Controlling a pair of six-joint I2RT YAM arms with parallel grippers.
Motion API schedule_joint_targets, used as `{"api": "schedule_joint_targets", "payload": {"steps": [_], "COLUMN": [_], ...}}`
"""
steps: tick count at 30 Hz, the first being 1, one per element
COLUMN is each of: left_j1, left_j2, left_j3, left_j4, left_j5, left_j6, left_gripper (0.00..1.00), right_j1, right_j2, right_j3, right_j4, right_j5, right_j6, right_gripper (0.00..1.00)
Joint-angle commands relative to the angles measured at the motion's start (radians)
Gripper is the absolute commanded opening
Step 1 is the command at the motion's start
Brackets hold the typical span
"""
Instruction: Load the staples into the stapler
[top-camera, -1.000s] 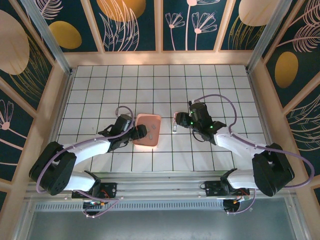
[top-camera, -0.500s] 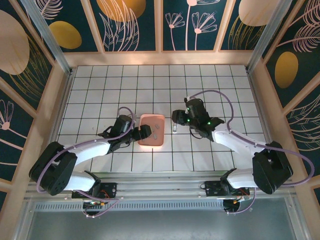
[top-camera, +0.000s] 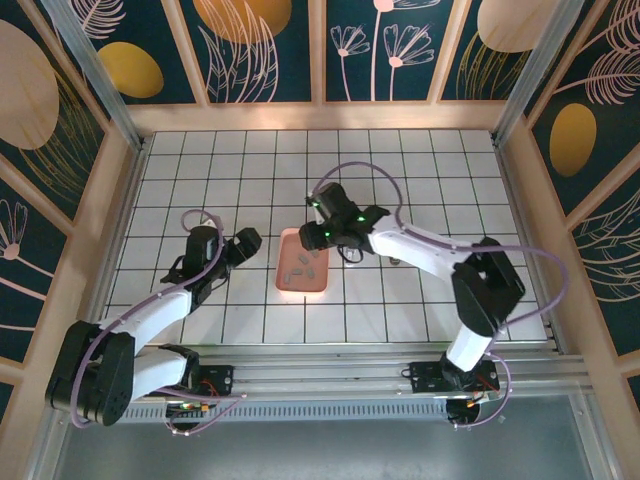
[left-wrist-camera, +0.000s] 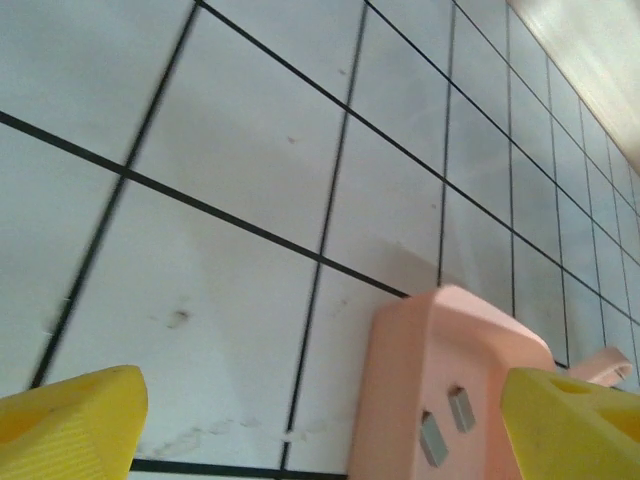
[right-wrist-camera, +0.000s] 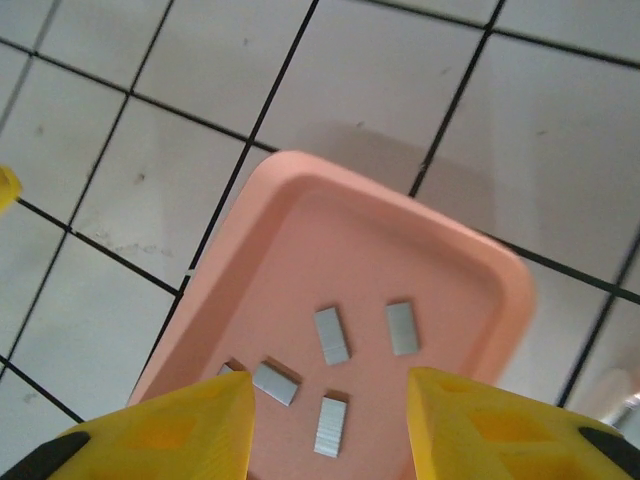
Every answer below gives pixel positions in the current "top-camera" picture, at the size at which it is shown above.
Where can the aluminium corner post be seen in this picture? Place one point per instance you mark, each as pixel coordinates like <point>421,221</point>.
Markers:
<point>530,75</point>
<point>100,85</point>

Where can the pink plastic tray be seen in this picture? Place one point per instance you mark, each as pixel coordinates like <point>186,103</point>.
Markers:
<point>300,287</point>

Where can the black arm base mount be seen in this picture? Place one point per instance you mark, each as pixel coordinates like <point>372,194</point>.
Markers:
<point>425,377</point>
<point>220,380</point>

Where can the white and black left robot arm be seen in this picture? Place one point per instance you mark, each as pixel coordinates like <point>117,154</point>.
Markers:
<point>150,310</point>

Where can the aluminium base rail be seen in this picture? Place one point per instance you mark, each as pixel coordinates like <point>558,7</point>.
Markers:
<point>320,375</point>

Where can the aluminium side rail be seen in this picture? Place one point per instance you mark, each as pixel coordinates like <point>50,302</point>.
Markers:
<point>125,215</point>
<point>520,225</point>

